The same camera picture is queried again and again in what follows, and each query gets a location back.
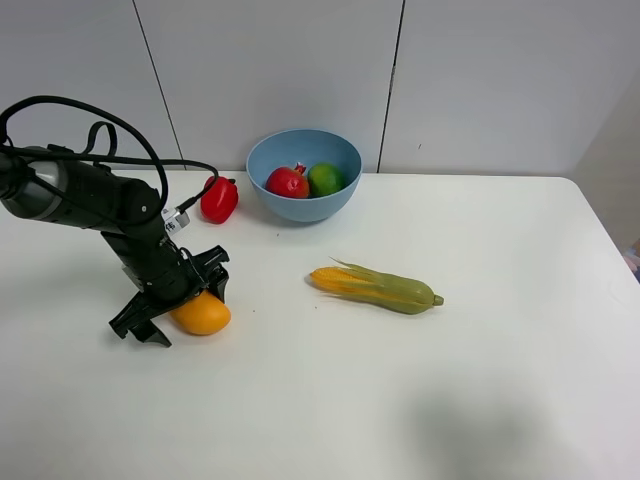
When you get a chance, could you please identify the green lime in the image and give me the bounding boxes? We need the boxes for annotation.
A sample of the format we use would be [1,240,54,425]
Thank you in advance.
[307,163,345,198]

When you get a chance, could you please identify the yellow orange mango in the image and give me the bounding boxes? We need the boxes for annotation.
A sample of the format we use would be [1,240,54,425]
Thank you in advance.
[170,290,231,336]

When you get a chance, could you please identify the light blue plastic bowl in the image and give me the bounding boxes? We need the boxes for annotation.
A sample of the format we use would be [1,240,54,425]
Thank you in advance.
[246,129,363,223]

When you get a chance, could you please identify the red pomegranate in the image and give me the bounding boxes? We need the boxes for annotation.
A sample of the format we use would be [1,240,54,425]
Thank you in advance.
[265,163,310,199]

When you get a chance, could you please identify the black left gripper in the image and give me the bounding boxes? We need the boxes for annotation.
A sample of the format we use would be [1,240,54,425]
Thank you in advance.
[102,232,229,347]

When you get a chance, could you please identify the pink object at table edge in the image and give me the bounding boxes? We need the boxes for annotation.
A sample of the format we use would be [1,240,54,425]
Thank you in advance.
[623,240,640,276]

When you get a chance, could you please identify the red bell pepper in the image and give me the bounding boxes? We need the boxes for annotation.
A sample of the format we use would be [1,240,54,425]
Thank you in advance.
[200,176,239,225]

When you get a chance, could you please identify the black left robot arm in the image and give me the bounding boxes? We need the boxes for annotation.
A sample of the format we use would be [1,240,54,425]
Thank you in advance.
[1,147,230,346]

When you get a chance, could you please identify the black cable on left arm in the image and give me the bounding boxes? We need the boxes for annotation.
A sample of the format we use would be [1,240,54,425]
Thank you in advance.
[0,95,221,216]

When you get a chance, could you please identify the corn cob with green husk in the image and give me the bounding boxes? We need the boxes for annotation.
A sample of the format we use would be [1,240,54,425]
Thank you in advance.
[309,260,445,315]

